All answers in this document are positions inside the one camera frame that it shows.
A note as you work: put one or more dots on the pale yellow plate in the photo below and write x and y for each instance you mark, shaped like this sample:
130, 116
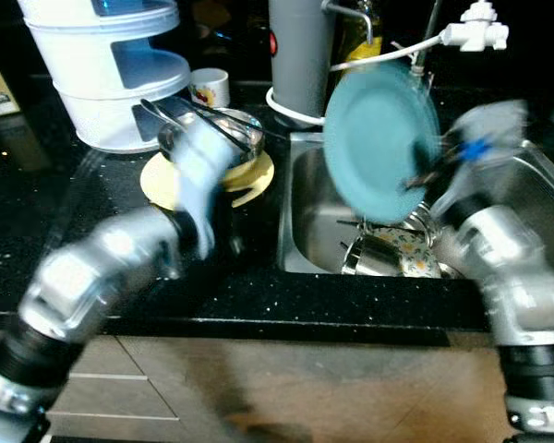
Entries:
162, 185

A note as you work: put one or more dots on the metal tongs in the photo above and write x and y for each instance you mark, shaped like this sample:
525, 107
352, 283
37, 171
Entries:
162, 115

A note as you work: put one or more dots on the stainless steel bowl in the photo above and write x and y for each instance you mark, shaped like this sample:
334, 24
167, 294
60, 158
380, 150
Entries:
245, 134

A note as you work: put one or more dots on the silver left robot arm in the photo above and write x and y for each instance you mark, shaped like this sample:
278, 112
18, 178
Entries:
74, 286

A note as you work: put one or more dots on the floral patterned dish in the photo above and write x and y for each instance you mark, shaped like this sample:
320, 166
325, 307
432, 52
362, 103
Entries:
415, 254

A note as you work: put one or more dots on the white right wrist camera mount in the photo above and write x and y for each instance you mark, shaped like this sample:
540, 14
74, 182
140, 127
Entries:
494, 129

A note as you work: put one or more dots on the white faucet filter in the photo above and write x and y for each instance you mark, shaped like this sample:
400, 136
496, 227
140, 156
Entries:
475, 32

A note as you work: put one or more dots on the teal round plate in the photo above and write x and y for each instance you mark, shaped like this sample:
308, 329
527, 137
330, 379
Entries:
374, 138

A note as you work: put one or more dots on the wooden cabinet front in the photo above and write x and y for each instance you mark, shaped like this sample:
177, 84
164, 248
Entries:
295, 388

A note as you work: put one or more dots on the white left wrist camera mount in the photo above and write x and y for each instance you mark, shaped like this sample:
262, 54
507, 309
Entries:
203, 161

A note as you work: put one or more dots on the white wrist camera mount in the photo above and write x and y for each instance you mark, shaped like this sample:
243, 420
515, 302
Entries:
203, 161
494, 129

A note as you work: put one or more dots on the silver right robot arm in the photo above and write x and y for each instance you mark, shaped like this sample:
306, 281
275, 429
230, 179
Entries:
508, 258

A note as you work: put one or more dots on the white tiered storage rack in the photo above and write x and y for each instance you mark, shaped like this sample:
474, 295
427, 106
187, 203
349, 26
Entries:
92, 65

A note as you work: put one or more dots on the grey cylindrical canister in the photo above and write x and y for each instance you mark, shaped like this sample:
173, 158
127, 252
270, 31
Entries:
300, 51

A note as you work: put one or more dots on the white printed mug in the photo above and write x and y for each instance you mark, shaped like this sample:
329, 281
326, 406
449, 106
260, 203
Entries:
210, 87

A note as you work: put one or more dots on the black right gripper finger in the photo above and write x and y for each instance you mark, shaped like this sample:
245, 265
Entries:
423, 177

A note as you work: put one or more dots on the yellow oil bottle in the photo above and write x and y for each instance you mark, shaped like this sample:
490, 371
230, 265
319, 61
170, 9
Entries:
360, 32

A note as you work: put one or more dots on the stainless steel sink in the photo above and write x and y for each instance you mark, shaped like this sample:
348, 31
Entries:
305, 221

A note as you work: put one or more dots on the stainless steel cup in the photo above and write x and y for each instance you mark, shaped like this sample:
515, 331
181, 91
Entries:
369, 257

